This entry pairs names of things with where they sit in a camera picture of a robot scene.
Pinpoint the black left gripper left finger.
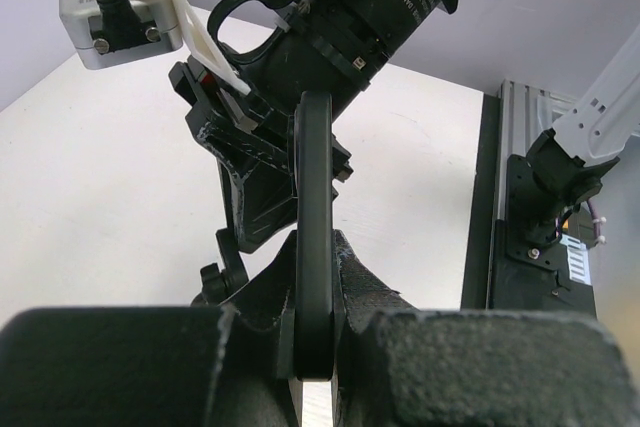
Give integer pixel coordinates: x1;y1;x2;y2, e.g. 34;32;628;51
1;235;300;426

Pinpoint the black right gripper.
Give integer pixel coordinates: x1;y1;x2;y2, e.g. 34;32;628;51
168;49;356;254

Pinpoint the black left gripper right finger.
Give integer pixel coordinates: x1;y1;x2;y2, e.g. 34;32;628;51
332;232;639;426

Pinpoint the black round-base phone stand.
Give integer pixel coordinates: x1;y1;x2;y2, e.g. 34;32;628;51
191;228;249;306

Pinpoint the black smartphone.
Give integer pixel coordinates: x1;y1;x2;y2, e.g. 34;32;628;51
294;91;334;381

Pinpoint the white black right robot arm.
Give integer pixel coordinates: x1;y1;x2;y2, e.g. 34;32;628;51
170;0;639;254

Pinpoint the white right cable duct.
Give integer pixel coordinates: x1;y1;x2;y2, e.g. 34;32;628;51
560;234;592;286

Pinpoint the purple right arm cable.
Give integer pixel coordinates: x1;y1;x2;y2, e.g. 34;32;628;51
552;196;609;248

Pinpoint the aluminium front rail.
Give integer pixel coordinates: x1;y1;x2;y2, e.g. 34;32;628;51
495;80;576;220

